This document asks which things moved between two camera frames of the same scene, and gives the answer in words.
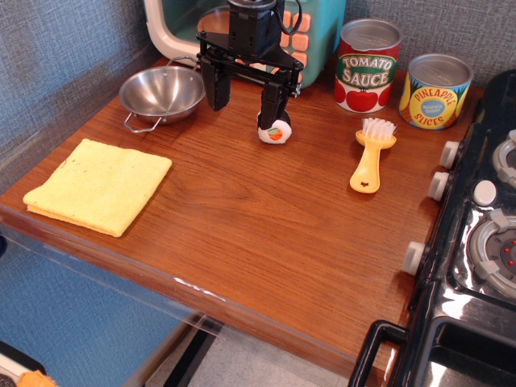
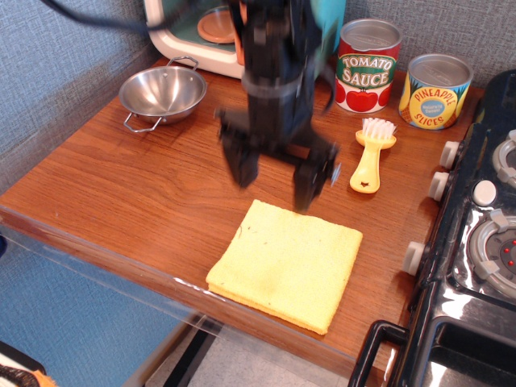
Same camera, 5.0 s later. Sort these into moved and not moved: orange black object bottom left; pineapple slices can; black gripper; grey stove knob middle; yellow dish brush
Moved: black gripper
Not moved: orange black object bottom left; pineapple slices can; yellow dish brush; grey stove knob middle
